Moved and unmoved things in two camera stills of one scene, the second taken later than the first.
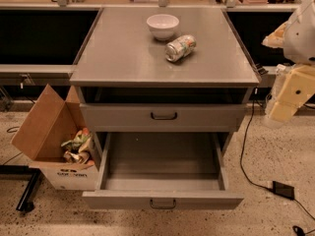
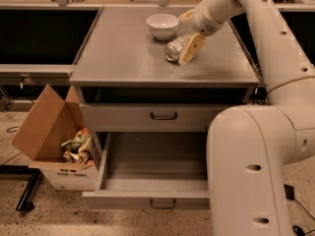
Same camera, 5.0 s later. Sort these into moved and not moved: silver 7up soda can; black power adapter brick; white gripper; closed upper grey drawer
Moved: white gripper
Not moved: closed upper grey drawer; black power adapter brick; silver 7up soda can
